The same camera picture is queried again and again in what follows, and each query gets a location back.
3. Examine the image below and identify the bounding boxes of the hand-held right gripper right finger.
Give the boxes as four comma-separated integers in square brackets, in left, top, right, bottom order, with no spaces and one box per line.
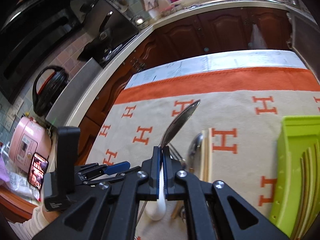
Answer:
[162,147,290,240]

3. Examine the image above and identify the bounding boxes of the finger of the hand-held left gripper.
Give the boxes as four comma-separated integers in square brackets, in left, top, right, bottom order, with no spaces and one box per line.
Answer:
[82,166,143,184]
[84,162,131,177]

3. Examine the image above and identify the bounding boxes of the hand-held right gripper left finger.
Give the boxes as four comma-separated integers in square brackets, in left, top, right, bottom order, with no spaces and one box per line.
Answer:
[32,146,164,240]

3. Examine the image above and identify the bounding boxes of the metal fork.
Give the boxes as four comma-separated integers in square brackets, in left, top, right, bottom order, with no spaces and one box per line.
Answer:
[170,144,187,167]

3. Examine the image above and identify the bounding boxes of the brown chopstick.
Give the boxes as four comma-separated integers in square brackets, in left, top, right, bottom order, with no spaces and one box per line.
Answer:
[171,201,182,219]

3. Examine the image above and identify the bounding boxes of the silver twisted metal chopstick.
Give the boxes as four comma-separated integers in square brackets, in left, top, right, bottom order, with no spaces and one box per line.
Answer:
[136,201,148,227]

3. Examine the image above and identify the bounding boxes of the metal spoon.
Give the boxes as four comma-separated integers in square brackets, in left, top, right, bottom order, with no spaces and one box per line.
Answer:
[159,99,201,148]
[186,132,204,174]

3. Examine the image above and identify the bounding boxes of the green plastic utensil tray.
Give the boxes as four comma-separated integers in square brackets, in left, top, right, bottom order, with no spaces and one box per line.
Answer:
[269,116,320,239]

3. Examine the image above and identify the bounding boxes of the beige chopstick striped end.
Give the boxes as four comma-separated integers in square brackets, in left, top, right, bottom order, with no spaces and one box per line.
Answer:
[301,144,320,239]

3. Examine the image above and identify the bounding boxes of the person's left hand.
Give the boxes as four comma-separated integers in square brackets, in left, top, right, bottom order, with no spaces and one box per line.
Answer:
[41,204,63,224]

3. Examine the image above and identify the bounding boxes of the smartphone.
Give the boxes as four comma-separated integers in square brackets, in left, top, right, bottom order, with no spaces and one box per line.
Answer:
[27,152,49,188]

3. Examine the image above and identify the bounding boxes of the pink rice cooker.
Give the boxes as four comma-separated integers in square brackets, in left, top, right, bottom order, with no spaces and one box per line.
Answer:
[9,116,52,174]

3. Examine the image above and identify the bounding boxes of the purple cloth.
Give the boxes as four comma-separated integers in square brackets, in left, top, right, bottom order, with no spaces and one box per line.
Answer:
[0,152,10,181]

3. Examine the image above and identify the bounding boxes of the stainless steel panel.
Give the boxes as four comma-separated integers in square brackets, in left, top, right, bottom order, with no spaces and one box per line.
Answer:
[46,57,103,123]

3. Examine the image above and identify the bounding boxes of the black pressure cooker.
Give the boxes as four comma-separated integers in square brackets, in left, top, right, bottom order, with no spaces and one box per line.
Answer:
[32,66,69,117]

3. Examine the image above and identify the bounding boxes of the orange beige printed blanket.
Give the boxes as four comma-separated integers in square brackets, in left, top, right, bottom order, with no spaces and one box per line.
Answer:
[85,66,320,240]

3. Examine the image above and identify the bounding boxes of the gas stove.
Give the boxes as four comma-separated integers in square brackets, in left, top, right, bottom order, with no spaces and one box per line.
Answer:
[77,36,138,68]

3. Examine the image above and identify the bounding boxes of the black range hood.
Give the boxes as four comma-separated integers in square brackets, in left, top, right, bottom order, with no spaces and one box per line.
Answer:
[0,0,83,103]

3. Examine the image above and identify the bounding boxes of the brown wooden kitchen cabinets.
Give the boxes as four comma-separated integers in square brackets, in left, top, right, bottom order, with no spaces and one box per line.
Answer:
[77,6,293,160]

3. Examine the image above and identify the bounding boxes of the pink bowl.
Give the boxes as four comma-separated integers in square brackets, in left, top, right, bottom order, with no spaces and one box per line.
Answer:
[160,6,176,16]

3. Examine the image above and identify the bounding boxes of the white plastic bag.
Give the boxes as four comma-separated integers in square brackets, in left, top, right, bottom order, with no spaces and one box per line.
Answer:
[247,25,268,51]

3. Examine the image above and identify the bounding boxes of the grey metal cabinet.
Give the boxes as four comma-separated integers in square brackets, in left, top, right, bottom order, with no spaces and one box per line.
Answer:
[287,5,320,80]

